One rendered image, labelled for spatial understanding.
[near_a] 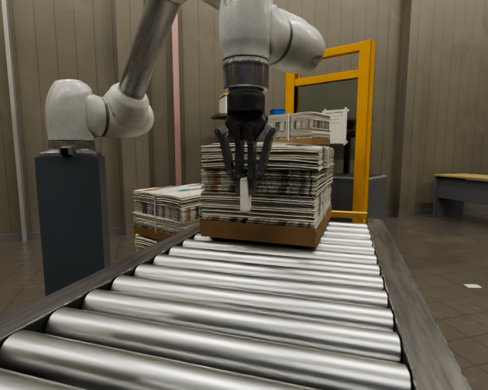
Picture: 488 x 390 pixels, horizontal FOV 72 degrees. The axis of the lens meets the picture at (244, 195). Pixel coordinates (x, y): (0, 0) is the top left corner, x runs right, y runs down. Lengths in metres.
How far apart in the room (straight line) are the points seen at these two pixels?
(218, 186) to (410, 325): 0.51
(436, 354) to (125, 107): 1.21
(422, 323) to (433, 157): 5.78
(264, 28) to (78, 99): 0.83
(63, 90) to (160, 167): 3.10
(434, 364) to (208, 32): 4.48
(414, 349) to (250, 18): 0.56
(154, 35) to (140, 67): 0.13
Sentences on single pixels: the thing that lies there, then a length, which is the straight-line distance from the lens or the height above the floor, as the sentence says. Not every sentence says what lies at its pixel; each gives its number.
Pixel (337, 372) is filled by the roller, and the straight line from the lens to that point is 0.40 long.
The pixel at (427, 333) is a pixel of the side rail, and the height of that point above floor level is 0.80.
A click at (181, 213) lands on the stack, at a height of 0.75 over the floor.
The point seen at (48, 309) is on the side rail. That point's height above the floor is 0.80.
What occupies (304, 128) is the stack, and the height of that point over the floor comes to 1.18.
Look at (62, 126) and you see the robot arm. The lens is 1.33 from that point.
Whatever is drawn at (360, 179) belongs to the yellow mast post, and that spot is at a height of 0.80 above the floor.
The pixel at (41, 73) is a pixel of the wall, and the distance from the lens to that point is 4.57.
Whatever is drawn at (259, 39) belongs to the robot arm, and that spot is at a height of 1.22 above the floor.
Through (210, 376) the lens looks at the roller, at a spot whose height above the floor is 0.80.
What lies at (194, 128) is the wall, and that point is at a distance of 4.41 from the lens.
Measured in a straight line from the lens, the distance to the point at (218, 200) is 0.82.
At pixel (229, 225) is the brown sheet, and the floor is 0.84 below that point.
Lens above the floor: 1.02
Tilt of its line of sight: 7 degrees down
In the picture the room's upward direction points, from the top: straight up
